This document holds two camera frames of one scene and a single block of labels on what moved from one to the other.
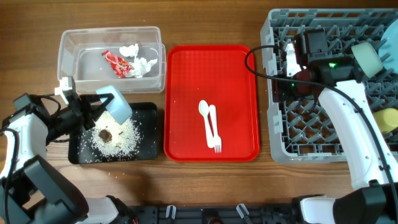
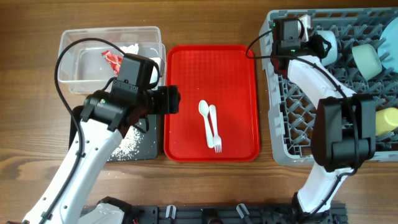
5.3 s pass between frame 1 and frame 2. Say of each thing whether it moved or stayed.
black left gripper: moved
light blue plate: stayed
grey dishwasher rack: stayed
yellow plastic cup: stayed
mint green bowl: stayed
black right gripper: moved
